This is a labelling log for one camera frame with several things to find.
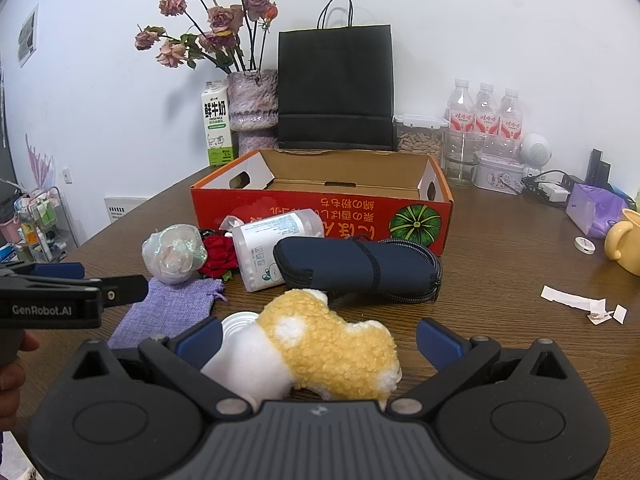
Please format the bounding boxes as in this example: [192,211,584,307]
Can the purple drawstring pouch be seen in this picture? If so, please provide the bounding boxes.
[107,278,226,349]

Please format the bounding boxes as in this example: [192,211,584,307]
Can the iridescent white rose ornament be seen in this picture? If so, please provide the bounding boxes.
[141,223,207,285]

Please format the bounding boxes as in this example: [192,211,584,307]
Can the red rose flower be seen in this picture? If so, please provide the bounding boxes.
[198,230,239,281]

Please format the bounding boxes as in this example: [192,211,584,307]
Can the yellow white plush toy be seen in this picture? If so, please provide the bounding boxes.
[201,289,402,410]

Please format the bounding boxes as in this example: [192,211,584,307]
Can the navy blue zip pouch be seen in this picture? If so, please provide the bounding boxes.
[273,236,442,304]

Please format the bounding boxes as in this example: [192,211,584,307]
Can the white cotton swab jar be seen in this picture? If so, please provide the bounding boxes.
[231,209,324,292]

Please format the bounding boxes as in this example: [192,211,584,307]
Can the person's left hand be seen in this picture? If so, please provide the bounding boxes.
[0,359,26,432]

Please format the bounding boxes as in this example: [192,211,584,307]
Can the white jar lid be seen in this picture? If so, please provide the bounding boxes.
[221,311,258,342]

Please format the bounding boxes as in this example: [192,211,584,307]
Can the torn white paper scraps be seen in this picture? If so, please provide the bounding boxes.
[540,285,627,326]

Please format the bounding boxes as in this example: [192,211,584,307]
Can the white tape roll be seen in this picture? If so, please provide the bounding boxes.
[574,236,597,256]

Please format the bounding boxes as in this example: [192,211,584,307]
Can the white floral tin box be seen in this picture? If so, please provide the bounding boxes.
[473,154,524,195]

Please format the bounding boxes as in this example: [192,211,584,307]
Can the red cardboard pumpkin box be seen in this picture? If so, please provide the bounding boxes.
[191,148,454,255]

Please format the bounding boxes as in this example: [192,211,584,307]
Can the white power adapter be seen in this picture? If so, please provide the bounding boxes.
[538,182,570,204]

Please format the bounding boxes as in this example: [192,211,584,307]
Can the purple tissue pack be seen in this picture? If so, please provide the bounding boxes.
[565,184,626,238]

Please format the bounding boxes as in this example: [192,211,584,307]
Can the yellow ceramic mug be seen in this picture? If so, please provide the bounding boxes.
[604,209,640,276]

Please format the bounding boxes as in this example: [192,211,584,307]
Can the clear drinking glass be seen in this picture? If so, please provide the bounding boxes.
[442,130,485,188]

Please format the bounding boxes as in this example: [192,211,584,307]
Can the green white milk carton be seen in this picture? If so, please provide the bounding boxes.
[201,80,234,166]

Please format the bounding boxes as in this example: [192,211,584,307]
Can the water bottle left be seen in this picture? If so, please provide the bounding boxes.
[445,79,475,162]

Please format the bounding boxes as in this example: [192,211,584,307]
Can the water bottle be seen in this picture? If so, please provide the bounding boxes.
[498,88,523,158]
[445,79,475,162]
[475,82,499,155]

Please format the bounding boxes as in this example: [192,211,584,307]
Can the white round speaker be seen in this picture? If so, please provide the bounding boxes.
[518,133,552,177]

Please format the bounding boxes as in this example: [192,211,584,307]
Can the clear container of pellets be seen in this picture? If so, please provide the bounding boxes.
[394,114,449,164]

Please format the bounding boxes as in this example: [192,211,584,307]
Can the black charger stand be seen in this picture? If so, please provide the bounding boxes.
[585,148,611,190]

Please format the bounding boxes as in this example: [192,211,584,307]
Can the purple marbled vase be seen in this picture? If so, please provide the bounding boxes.
[228,70,279,156]

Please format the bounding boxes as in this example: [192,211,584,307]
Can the water bottle middle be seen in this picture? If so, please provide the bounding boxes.
[475,82,499,155]

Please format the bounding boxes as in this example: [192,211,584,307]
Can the water bottle right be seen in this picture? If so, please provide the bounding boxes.
[498,88,523,158]

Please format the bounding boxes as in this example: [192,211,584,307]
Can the dried pink rose bouquet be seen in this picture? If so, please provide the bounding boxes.
[134,0,279,75]

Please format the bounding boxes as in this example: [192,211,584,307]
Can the black paper shopping bag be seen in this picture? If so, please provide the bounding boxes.
[278,3,397,151]

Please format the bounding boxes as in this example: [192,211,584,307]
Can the wire storage rack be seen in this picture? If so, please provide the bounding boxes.
[1,186,78,263]

